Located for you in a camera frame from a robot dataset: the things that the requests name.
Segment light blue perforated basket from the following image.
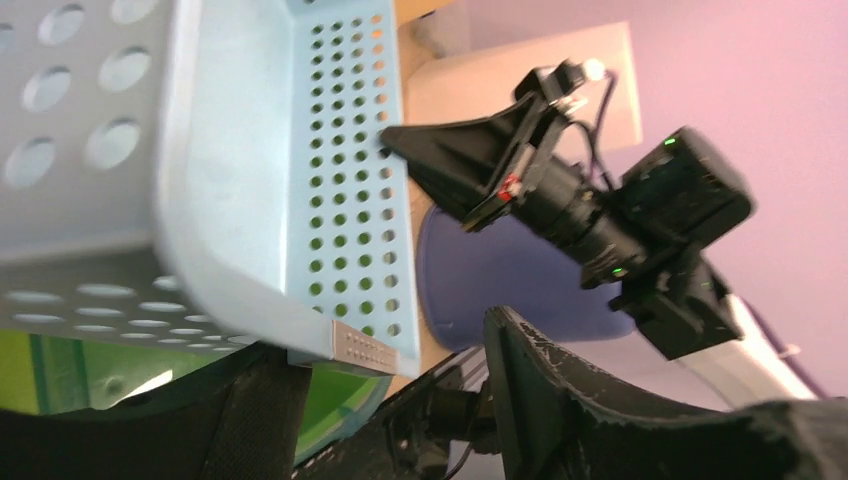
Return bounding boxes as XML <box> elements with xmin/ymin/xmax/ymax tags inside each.
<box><xmin>1</xmin><ymin>1</ymin><xmax>421</xmax><ymax>377</ymax></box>

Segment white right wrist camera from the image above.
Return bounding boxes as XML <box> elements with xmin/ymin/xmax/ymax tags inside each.
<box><xmin>513</xmin><ymin>58</ymin><xmax>608</xmax><ymax>116</ymax></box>

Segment lime green tray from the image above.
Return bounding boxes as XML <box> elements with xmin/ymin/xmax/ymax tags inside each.
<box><xmin>0</xmin><ymin>330</ymin><xmax>40</xmax><ymax>414</ymax></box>

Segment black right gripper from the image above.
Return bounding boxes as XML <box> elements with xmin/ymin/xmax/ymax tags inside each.
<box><xmin>379</xmin><ymin>94</ymin><xmax>754</xmax><ymax>288</ymax></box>

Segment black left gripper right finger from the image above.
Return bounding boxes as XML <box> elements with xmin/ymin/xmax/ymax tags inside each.
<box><xmin>484</xmin><ymin>307</ymin><xmax>847</xmax><ymax>479</ymax></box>

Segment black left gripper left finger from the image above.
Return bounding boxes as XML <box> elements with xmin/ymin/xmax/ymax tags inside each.
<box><xmin>1</xmin><ymin>344</ymin><xmax>312</xmax><ymax>479</ymax></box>

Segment dark green tray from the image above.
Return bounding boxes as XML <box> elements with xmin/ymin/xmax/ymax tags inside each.
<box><xmin>28</xmin><ymin>334</ymin><xmax>390</xmax><ymax>462</ymax></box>

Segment white octagonal large container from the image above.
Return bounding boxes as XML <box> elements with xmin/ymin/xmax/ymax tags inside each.
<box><xmin>404</xmin><ymin>22</ymin><xmax>643</xmax><ymax>153</ymax></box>

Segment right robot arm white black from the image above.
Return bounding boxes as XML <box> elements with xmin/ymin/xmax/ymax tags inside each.
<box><xmin>379</xmin><ymin>94</ymin><xmax>823</xmax><ymax>407</ymax></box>

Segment blue round bucket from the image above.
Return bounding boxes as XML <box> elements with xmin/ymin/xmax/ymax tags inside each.
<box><xmin>416</xmin><ymin>207</ymin><xmax>635</xmax><ymax>351</ymax></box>

